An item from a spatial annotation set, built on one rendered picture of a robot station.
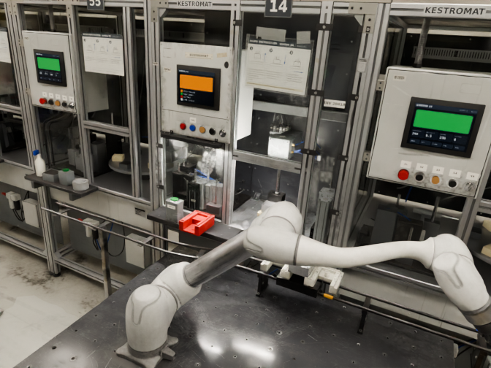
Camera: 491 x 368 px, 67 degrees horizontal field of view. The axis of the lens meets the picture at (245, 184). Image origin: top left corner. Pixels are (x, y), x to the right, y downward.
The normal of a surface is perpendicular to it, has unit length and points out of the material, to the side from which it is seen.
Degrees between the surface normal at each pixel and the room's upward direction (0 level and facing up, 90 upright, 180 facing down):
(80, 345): 0
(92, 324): 0
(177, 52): 90
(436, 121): 90
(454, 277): 82
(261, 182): 90
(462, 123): 90
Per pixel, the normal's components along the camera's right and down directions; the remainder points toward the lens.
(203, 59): -0.44, 0.30
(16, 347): 0.06, -0.93
